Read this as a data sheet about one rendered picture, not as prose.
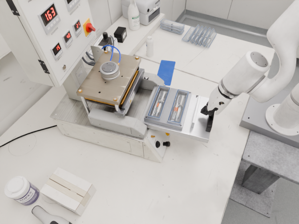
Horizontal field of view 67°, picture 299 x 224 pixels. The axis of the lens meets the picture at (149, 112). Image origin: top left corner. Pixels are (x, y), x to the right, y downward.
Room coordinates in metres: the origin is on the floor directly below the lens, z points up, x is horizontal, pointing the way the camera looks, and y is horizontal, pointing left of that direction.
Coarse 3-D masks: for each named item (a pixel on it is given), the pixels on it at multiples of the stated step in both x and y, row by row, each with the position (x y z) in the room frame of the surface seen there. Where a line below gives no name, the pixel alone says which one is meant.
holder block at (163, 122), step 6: (156, 90) 0.70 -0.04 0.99; (174, 90) 0.69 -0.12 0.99; (168, 96) 0.66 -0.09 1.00; (174, 96) 0.65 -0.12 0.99; (150, 102) 0.63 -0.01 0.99; (168, 102) 0.62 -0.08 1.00; (186, 102) 0.62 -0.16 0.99; (168, 108) 0.59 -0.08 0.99; (186, 108) 0.58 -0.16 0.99; (162, 114) 0.56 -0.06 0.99; (168, 114) 0.56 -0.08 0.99; (144, 120) 0.54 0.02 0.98; (150, 120) 0.53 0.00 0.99; (156, 120) 0.53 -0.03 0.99; (162, 120) 0.53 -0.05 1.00; (168, 126) 0.51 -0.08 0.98; (174, 126) 0.50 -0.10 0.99; (180, 126) 0.49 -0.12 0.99
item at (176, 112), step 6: (180, 90) 0.68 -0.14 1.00; (180, 96) 0.65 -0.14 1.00; (186, 96) 0.64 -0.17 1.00; (174, 102) 0.61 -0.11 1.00; (180, 102) 0.61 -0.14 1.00; (174, 108) 0.58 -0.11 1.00; (180, 108) 0.58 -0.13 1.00; (174, 114) 0.55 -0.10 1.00; (180, 114) 0.55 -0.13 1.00; (168, 120) 0.52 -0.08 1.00; (174, 120) 0.52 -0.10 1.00; (180, 120) 0.52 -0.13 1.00
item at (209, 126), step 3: (213, 114) 0.54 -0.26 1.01; (210, 117) 0.52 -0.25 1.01; (213, 117) 0.52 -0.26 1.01; (210, 120) 0.51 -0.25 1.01; (207, 123) 0.50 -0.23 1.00; (210, 123) 0.49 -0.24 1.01; (207, 126) 0.48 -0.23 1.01; (210, 126) 0.48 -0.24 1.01; (207, 129) 0.48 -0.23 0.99; (210, 129) 0.48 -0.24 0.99
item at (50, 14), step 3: (48, 9) 0.67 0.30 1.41; (51, 9) 0.68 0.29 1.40; (45, 12) 0.65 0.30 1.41; (48, 12) 0.67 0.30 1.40; (51, 12) 0.68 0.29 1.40; (54, 12) 0.69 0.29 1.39; (45, 15) 0.65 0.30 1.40; (48, 15) 0.66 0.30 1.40; (51, 15) 0.67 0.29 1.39; (54, 15) 0.68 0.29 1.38; (45, 18) 0.64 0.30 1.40; (48, 18) 0.66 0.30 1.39; (51, 18) 0.67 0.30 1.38; (45, 21) 0.64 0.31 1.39; (48, 21) 0.65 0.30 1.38
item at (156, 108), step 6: (162, 90) 0.69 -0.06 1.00; (168, 90) 0.69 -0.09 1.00; (156, 96) 0.65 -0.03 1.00; (162, 96) 0.65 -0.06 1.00; (156, 102) 0.62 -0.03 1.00; (162, 102) 0.62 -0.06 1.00; (150, 108) 0.58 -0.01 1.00; (156, 108) 0.58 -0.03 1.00; (162, 108) 0.58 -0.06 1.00; (150, 114) 0.55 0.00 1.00; (156, 114) 0.55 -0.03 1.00
